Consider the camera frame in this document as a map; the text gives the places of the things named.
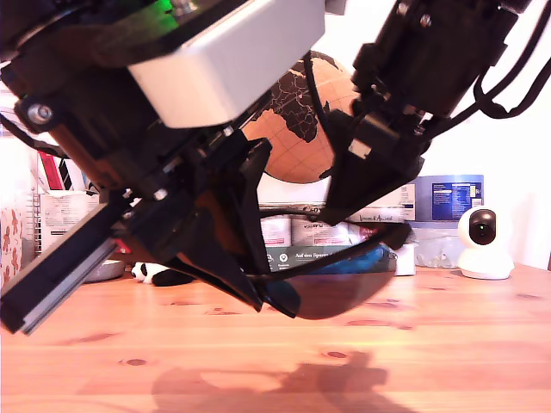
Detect black sunglasses blue mirrored lenses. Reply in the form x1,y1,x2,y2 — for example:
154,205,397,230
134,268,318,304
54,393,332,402
191,188,417,322

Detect tin can script label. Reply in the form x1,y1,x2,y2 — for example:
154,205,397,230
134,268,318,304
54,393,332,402
348,210,406,242

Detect tin can pink label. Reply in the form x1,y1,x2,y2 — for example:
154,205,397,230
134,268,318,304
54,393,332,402
260,214,293,247

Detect panda plush toy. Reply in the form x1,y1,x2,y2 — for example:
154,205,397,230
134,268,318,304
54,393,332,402
131,262,195,287

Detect cardboard tray dark green print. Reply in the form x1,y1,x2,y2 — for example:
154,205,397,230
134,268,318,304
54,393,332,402
262,243,418,276

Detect tin can black logo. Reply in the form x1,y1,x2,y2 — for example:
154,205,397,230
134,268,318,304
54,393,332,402
291,217,350,247

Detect cork globe on metal stand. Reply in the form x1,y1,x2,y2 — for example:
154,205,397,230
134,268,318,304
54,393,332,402
243,50,361,185

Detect shallow grey bowl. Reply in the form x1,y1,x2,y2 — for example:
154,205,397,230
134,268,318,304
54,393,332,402
81,257,126,283

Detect large clear water bottle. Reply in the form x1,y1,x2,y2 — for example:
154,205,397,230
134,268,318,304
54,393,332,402
399,171,486,268

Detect white printed carton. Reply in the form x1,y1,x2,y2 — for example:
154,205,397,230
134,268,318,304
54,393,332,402
40,192,102,242

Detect red and white pack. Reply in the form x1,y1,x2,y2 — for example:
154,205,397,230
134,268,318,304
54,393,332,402
37,150,65,190

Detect gingerbread print box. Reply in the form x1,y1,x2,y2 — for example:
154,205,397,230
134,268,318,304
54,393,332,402
0,207,23,289

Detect thin black cable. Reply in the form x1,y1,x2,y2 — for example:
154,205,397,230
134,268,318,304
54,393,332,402
302,55,337,139

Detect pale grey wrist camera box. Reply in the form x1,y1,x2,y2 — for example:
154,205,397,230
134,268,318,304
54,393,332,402
85,0,326,129

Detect small white round camera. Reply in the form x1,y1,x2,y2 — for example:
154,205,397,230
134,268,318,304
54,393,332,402
456,205,517,280

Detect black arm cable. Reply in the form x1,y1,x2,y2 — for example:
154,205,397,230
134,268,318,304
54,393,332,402
473,6,551,121
0,114,70,158

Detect metal wire holder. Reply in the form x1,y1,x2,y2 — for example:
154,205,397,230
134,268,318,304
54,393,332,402
30,188,44,259

